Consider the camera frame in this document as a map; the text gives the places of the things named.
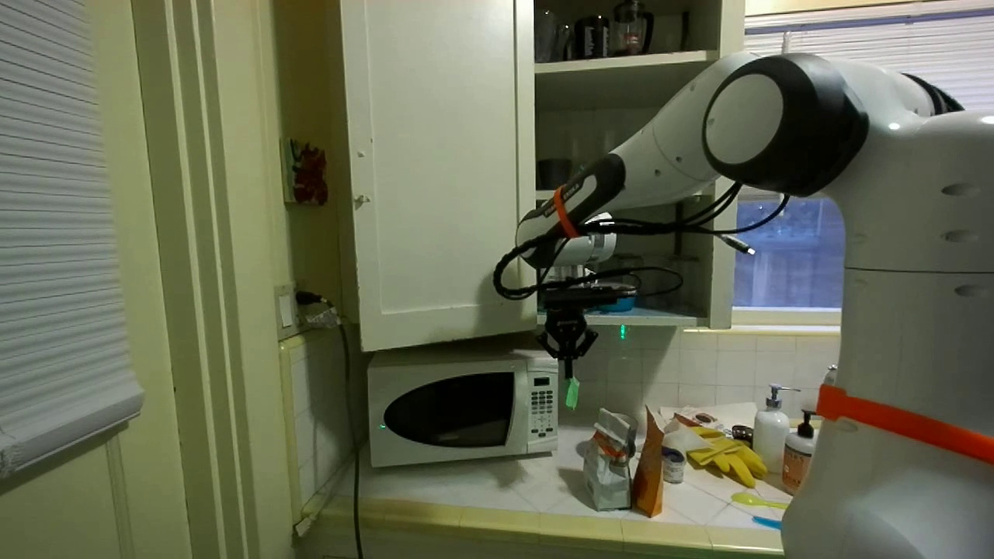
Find white window blind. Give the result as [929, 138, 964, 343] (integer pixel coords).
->
[0, 0, 150, 484]
[744, 6, 994, 119]

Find white soap bottle grey pump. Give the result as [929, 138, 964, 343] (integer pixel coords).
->
[753, 386, 791, 477]

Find red wall decoration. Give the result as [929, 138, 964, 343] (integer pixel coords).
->
[286, 136, 333, 207]

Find white wall cabinet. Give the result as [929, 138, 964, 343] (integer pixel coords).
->
[531, 0, 748, 336]

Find black robot arm cables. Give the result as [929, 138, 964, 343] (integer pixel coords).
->
[490, 181, 791, 313]

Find black power cable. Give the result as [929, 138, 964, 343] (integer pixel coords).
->
[292, 291, 366, 559]

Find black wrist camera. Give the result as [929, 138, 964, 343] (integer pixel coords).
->
[538, 276, 633, 313]

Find small blue white can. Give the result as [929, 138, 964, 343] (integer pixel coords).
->
[663, 448, 689, 487]

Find soap bottle black pump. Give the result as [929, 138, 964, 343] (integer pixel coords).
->
[781, 409, 816, 498]

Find dark glass jar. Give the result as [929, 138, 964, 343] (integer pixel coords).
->
[610, 0, 657, 58]
[578, 8, 612, 61]

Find closed white cabinet door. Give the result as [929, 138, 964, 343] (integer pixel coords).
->
[339, 0, 542, 354]

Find glass window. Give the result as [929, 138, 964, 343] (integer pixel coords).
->
[730, 192, 849, 313]

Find silver foil bag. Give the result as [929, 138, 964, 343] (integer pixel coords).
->
[580, 406, 636, 511]

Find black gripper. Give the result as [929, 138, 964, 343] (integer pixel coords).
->
[542, 306, 600, 386]

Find orange pouch bag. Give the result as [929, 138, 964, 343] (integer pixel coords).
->
[632, 406, 674, 523]

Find white microwave oven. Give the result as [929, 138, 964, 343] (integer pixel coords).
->
[365, 343, 563, 471]

